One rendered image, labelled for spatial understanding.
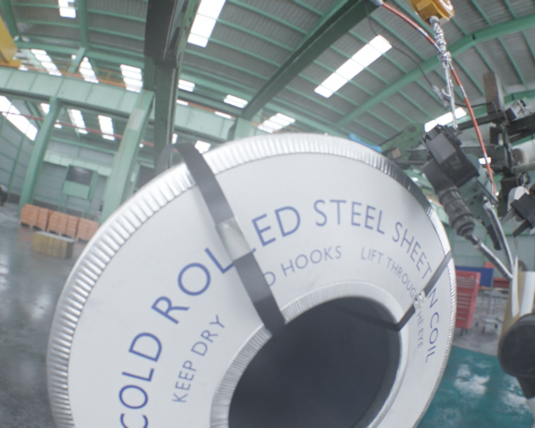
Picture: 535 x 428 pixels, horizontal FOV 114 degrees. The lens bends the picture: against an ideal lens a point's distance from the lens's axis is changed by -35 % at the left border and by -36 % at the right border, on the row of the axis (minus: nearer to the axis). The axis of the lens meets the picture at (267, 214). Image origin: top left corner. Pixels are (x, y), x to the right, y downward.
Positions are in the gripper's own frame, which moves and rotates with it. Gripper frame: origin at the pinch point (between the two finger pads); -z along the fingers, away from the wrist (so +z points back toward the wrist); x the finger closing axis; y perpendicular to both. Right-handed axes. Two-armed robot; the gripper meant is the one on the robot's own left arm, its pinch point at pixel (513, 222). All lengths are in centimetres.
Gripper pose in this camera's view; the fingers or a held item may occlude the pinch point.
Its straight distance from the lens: 92.3
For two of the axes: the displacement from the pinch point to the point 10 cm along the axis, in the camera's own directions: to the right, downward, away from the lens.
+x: -1.4, 5.0, -8.5
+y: 7.6, 6.0, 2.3
